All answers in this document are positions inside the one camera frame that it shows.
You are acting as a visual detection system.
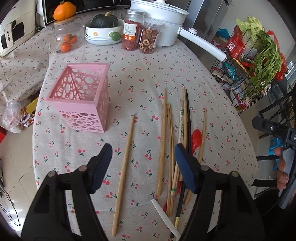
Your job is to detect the dark green pumpkin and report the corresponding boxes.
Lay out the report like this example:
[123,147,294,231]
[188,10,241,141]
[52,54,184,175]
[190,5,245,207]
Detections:
[91,11,118,28]

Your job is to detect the white plastic spoon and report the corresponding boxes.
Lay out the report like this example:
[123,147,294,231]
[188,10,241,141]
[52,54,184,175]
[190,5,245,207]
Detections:
[151,198,181,241]

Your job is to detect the pink perforated utensil basket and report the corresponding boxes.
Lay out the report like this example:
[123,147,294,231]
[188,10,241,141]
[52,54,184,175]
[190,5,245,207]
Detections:
[46,63,110,133]

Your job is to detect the green leafy vegetables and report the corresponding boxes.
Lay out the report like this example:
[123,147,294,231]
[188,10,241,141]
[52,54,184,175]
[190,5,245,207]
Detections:
[235,16,287,97]

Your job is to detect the glass jar with tangerines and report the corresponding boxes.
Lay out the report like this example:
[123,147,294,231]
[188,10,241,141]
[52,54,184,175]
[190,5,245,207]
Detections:
[50,16,84,54]

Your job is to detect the person's right hand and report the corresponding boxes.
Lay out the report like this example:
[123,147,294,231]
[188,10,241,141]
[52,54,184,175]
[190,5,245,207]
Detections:
[274,147,289,190]

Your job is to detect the paper wrapped chopsticks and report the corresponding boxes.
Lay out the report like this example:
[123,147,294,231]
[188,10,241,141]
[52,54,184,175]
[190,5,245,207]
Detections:
[171,107,184,196]

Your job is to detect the white electric cooking pot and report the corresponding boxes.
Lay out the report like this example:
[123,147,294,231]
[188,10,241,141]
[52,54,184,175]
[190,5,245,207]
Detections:
[130,0,226,62]

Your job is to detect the plastic snack bag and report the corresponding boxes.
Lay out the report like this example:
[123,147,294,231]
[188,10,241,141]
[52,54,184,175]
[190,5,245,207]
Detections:
[4,100,36,133]

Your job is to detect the black chopstick gold tip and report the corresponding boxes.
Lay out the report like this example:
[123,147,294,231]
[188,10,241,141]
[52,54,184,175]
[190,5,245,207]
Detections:
[174,88,192,228]

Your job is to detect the white bowl with flower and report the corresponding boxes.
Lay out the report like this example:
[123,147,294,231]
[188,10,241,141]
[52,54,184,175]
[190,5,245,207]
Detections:
[84,19,125,46]

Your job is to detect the cherry print tablecloth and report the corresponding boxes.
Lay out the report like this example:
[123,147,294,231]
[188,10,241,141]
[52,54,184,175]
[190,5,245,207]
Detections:
[1,28,258,240]

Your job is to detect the lone wooden chopstick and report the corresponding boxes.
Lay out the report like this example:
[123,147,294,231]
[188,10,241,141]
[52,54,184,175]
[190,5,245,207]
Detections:
[111,114,135,237]

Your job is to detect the dried fruit slices jar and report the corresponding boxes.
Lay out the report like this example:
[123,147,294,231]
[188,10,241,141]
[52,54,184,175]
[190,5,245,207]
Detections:
[139,19,163,54]

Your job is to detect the black wire vegetable rack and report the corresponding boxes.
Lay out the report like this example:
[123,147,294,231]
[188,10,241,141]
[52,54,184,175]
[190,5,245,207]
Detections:
[210,26,277,113]

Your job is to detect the long wooden chopstick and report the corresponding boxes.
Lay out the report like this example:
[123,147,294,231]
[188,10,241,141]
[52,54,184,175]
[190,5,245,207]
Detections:
[156,89,167,196]

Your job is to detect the silver refrigerator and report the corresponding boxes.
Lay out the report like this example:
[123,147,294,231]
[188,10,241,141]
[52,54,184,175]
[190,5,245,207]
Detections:
[166,0,232,42]

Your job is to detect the goji berry jar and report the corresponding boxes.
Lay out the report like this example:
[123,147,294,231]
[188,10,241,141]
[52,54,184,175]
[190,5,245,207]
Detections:
[122,9,145,51]

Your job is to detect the large orange fruit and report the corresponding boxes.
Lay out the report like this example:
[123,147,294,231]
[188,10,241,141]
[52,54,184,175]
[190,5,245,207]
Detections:
[53,1,76,21]

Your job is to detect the red plastic spoon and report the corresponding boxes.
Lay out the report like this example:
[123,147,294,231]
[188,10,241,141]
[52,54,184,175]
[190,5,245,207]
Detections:
[163,128,203,215]

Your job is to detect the white air fryer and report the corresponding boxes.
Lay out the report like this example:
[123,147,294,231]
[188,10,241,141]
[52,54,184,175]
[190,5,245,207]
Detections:
[1,1,36,57]

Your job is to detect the black microwave oven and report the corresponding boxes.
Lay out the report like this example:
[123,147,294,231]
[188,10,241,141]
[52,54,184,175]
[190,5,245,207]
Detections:
[38,0,131,24]

